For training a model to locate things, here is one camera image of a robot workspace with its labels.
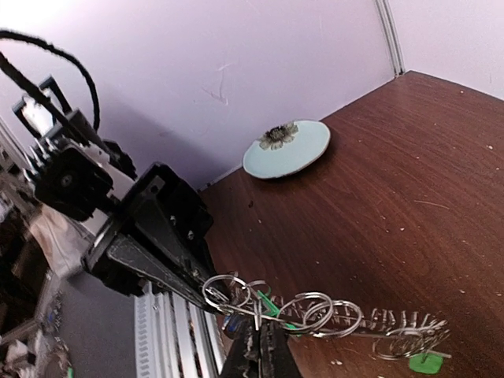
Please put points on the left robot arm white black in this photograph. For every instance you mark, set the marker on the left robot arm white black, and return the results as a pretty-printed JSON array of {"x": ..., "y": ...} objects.
[{"x": 72, "y": 169}]

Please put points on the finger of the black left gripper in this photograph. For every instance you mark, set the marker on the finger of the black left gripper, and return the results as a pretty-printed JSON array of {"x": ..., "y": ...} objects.
[{"x": 171, "y": 267}]

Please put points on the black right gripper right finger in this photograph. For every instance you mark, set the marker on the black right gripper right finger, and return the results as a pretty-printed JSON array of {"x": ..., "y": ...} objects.
[{"x": 276, "y": 359}]

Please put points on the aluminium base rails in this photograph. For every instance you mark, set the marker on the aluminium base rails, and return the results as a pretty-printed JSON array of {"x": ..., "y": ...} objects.
[{"x": 174, "y": 338}]

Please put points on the grey disc keyring organizer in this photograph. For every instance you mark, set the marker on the grey disc keyring organizer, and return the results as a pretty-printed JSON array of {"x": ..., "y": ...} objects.
[{"x": 394, "y": 335}]

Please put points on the teal plate with flower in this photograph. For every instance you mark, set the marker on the teal plate with flower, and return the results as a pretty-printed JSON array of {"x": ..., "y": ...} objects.
[{"x": 286, "y": 149}]

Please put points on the aluminium corner frame post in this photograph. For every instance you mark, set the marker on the aluminium corner frame post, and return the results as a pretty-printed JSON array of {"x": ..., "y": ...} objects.
[{"x": 391, "y": 36}]

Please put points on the green key tag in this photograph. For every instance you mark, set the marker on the green key tag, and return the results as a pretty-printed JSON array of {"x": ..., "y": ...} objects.
[
  {"x": 264, "y": 307},
  {"x": 429, "y": 364}
]

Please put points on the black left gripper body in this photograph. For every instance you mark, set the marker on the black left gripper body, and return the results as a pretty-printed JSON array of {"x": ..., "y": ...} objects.
[{"x": 159, "y": 204}]

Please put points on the white cloth bag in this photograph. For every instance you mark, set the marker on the white cloth bag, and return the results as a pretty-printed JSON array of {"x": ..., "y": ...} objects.
[{"x": 62, "y": 241}]

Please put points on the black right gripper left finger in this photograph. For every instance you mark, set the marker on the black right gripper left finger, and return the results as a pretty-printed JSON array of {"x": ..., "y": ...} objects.
[{"x": 243, "y": 360}]

